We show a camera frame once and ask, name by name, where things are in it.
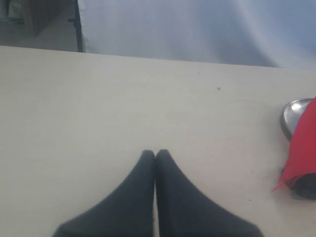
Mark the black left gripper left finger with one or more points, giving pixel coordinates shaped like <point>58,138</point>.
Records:
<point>126,212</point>

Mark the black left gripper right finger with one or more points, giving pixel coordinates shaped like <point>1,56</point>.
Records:
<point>184,211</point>

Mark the red and white small flag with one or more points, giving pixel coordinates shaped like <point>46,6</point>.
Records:
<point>302,148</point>

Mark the black round flag base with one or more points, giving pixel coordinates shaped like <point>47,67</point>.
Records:
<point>300,181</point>

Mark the round steel plate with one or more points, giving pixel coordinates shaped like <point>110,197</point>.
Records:
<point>291,114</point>

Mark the white backdrop cloth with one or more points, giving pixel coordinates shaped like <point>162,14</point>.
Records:
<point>274,33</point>

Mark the black backdrop stand pole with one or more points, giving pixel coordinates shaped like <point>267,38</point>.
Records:
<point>77,25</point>

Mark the white sack in background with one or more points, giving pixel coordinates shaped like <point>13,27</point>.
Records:
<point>11,11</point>

